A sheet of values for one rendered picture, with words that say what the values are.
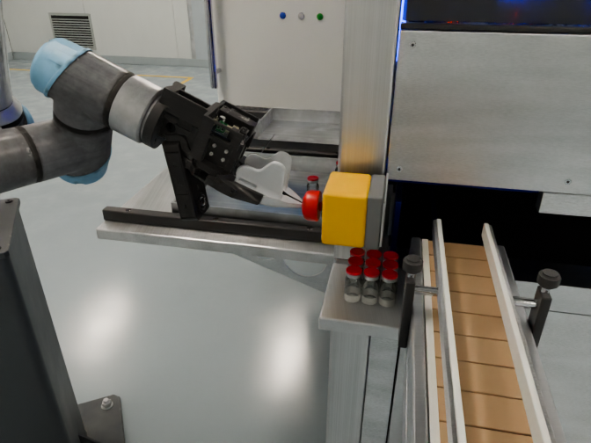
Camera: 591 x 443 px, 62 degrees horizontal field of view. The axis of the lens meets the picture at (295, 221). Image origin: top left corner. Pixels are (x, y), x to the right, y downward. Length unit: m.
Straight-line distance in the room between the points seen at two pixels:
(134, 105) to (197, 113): 0.07
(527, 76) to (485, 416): 0.38
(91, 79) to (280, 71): 1.12
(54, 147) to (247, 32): 1.12
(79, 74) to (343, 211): 0.35
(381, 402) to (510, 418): 0.45
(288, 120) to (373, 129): 0.74
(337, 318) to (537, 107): 0.35
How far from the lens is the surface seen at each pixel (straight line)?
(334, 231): 0.61
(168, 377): 1.83
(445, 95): 0.64
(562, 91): 0.66
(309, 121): 1.35
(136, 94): 0.63
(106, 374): 1.90
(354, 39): 0.62
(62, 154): 0.71
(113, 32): 7.24
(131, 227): 0.86
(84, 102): 0.66
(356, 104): 0.64
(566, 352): 0.86
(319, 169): 1.02
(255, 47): 1.73
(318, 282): 0.90
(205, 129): 0.60
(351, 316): 0.63
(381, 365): 0.85
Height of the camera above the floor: 1.28
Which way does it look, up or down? 28 degrees down
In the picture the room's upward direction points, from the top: straight up
